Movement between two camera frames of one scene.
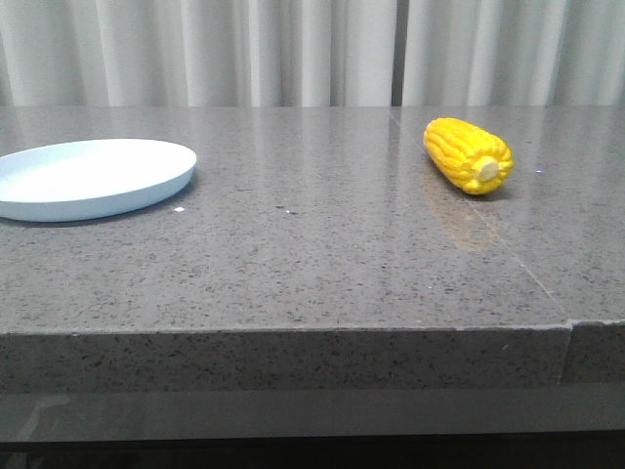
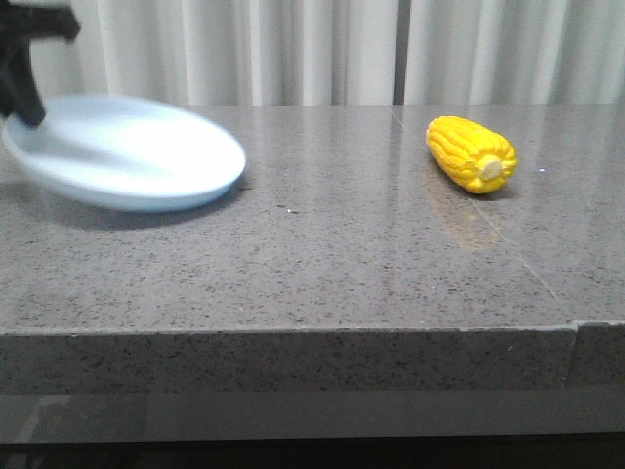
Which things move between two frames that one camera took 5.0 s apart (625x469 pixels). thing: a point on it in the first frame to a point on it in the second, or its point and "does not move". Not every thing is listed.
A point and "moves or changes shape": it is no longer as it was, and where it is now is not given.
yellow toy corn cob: [472, 158] does not move
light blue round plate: [76, 179] moves or changes shape
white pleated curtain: [312, 53] does not move
